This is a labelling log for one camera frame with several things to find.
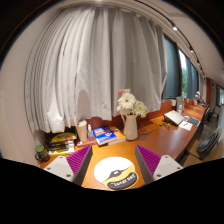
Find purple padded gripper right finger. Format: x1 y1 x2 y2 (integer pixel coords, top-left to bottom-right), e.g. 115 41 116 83
135 145 182 184

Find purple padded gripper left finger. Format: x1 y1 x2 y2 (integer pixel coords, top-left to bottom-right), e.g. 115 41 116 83
44 145 93 186

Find round white yellow mouse pad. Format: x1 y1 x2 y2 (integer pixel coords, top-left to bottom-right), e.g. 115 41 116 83
94 157 138 191

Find dark green jar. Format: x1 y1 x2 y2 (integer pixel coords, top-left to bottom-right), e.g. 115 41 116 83
35 145 50 162

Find small clear spray bottle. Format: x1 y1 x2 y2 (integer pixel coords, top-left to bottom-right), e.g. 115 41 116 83
87 124 94 141

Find white cylindrical container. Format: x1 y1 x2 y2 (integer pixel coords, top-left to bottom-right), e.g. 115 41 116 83
77 119 87 141

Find white ceramic flower vase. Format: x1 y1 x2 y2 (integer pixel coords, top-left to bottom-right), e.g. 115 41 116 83
123 115 138 140

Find orange book under blue book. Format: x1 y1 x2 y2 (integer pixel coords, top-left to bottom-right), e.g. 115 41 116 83
106 126 126 145

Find white paper sheet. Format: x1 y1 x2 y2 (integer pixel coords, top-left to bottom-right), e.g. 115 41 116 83
179 121 192 131

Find silver laptop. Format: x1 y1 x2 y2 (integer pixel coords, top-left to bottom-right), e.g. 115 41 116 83
164 110 184 125

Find black office chair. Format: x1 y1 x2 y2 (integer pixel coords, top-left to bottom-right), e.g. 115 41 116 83
197 126 221 155

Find dark tablet device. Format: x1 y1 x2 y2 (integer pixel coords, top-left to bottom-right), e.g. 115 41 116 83
188 117 200 126

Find white and pink flowers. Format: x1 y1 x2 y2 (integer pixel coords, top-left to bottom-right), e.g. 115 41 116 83
117 89 147 118

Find white curtain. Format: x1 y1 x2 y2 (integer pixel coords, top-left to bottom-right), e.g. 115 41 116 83
25 5 167 133

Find black cable on desk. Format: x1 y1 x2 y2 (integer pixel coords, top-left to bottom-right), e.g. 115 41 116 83
136 119 161 136

